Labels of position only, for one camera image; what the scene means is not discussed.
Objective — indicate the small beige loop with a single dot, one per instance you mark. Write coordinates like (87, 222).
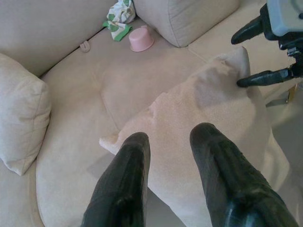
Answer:
(84, 46)

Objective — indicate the beige sofa back cushion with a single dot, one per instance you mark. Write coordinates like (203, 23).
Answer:
(47, 28)
(189, 19)

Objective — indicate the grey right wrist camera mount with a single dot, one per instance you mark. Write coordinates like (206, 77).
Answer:
(287, 16)

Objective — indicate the pink plastic cup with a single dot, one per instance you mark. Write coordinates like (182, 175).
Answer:
(140, 40)

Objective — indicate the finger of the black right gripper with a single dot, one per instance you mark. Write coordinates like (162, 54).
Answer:
(262, 78)
(247, 30)

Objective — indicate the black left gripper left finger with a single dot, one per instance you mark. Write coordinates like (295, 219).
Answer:
(123, 179)

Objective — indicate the glass table with gold leg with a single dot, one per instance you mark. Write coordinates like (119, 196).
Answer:
(290, 95)

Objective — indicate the cream square throw pillow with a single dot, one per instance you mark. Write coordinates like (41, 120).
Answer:
(21, 113)

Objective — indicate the beige fabric sofa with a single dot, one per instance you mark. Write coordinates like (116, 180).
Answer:
(99, 101)

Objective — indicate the green white patterned cloth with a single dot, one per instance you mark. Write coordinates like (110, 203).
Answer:
(119, 19)

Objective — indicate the cream fleece pillow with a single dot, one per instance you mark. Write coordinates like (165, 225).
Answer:
(189, 106)

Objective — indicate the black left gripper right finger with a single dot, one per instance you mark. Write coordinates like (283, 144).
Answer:
(232, 179)

